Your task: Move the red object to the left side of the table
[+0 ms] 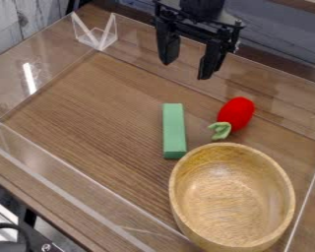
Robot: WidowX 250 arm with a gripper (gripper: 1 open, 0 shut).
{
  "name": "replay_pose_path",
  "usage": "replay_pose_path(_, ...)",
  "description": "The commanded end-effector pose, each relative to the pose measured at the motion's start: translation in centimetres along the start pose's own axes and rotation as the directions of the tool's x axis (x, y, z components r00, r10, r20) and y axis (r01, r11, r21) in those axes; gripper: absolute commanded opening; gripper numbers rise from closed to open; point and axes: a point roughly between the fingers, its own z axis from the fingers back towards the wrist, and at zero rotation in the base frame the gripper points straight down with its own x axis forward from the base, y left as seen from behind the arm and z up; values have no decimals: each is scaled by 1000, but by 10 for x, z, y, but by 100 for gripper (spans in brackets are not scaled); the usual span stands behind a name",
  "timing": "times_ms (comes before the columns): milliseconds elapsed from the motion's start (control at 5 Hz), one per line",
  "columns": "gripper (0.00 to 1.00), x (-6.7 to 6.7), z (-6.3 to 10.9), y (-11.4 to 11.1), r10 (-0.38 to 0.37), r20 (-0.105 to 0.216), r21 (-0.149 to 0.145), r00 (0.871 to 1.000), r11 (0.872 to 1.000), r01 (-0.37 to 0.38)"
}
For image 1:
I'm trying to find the red plush strawberry toy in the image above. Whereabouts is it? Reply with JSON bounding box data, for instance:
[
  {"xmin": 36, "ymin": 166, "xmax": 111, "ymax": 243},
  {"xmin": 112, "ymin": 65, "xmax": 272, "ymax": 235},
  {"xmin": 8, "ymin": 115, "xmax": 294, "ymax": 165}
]
[{"xmin": 209, "ymin": 96, "xmax": 256, "ymax": 141}]

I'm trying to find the clear acrylic tray wall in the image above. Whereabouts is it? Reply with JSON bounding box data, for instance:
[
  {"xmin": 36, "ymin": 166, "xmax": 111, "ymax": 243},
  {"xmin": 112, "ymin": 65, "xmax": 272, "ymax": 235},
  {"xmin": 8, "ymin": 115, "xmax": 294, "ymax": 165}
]
[{"xmin": 0, "ymin": 111, "xmax": 198, "ymax": 252}]

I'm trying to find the black equipment under table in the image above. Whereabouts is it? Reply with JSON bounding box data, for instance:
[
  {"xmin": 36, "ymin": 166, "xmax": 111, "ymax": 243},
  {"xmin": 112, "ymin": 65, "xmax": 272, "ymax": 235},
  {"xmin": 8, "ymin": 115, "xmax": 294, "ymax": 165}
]
[{"xmin": 0, "ymin": 222, "xmax": 64, "ymax": 252}]

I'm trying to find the wooden oval bowl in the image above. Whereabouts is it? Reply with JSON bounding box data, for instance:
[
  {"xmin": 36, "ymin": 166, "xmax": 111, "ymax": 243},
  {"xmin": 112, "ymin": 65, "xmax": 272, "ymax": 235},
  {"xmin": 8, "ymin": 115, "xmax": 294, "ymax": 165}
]
[{"xmin": 169, "ymin": 143, "xmax": 296, "ymax": 252}]

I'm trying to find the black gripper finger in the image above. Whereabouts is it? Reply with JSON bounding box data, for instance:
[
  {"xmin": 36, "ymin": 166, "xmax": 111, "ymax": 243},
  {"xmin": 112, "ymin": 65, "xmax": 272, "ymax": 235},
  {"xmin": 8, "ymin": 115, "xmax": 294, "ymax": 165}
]
[
  {"xmin": 155, "ymin": 18, "xmax": 181, "ymax": 65},
  {"xmin": 197, "ymin": 38, "xmax": 226, "ymax": 80}
]

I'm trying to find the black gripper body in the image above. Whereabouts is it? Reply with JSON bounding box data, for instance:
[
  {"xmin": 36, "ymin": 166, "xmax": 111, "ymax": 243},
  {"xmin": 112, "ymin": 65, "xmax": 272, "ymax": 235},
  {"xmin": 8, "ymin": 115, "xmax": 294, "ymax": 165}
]
[{"xmin": 153, "ymin": 0, "xmax": 246, "ymax": 53}]

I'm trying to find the green rectangular block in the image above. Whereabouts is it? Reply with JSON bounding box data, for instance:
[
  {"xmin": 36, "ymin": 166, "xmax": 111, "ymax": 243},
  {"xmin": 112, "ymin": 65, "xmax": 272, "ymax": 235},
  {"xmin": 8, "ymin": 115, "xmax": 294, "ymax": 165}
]
[{"xmin": 163, "ymin": 103, "xmax": 189, "ymax": 159}]

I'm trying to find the clear acrylic corner bracket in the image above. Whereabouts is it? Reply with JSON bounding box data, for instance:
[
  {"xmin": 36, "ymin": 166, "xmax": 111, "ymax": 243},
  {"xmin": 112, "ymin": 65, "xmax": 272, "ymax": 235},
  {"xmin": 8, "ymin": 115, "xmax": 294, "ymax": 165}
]
[{"xmin": 71, "ymin": 13, "xmax": 119, "ymax": 51}]

